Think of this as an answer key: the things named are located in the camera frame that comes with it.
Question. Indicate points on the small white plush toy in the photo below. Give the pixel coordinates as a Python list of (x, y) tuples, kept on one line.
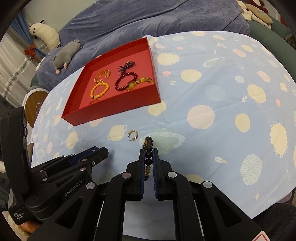
[(245, 11)]

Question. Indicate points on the red plush monkey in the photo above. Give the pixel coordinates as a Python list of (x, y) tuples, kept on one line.
[(257, 2)]

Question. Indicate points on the red cardboard box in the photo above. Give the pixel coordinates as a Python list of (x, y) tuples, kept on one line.
[(111, 111)]

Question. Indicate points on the grey plush mouse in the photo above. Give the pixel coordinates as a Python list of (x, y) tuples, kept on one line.
[(67, 52)]

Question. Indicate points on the red curtain bow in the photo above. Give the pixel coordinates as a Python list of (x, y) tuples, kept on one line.
[(30, 52)]

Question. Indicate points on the gold bangle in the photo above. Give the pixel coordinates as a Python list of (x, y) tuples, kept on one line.
[(96, 99)]

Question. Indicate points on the purple-blue blanket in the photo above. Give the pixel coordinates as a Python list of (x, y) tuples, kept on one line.
[(138, 18)]

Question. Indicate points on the blue curtain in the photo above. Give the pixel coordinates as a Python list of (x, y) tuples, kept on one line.
[(25, 30)]

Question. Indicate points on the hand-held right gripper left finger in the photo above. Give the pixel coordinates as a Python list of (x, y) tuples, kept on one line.
[(141, 176)]

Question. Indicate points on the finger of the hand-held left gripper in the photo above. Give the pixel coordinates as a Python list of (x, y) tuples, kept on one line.
[(99, 156), (78, 155)]

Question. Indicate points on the white sheer curtain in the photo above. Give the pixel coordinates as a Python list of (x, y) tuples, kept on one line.
[(11, 69)]

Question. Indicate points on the light blue planet-print bedsheet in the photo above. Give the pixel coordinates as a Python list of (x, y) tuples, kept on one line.
[(208, 92)]

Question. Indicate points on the gold hoop earring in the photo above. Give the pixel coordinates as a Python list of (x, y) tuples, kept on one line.
[(135, 135)]

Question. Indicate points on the beige round plush cushion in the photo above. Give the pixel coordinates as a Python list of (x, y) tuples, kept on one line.
[(261, 16)]

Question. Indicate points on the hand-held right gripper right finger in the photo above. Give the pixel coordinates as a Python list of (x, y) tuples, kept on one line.
[(156, 180)]

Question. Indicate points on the white long plush toy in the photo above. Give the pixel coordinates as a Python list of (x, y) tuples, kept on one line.
[(48, 34)]

